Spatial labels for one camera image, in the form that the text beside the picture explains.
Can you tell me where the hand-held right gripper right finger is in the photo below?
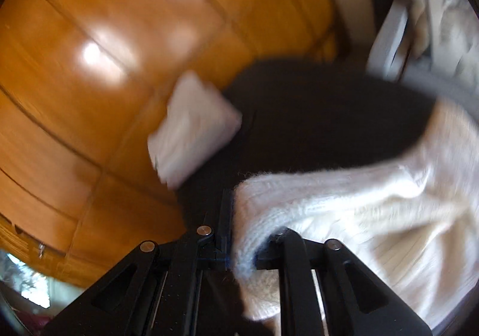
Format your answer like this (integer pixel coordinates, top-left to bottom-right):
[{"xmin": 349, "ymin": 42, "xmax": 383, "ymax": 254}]
[{"xmin": 258, "ymin": 229, "xmax": 433, "ymax": 336}]

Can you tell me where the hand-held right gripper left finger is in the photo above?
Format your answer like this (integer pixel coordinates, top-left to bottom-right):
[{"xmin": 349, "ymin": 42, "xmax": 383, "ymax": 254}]
[{"xmin": 39, "ymin": 188, "xmax": 234, "ymax": 336}]

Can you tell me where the white knitted sweater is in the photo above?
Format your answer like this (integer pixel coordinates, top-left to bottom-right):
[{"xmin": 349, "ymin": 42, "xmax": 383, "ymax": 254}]
[{"xmin": 232, "ymin": 98, "xmax": 479, "ymax": 329}]

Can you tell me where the cream folded garment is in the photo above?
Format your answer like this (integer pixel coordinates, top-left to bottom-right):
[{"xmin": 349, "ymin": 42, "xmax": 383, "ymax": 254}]
[{"xmin": 147, "ymin": 70, "xmax": 243, "ymax": 191}]

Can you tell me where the black padded leather table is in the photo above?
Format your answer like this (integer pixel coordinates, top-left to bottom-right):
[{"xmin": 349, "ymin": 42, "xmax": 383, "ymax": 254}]
[{"xmin": 176, "ymin": 57, "xmax": 440, "ymax": 336}]

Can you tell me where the white cloth pile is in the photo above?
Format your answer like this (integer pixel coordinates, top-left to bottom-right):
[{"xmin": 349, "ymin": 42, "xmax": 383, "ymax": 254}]
[{"xmin": 406, "ymin": 0, "xmax": 479, "ymax": 97}]

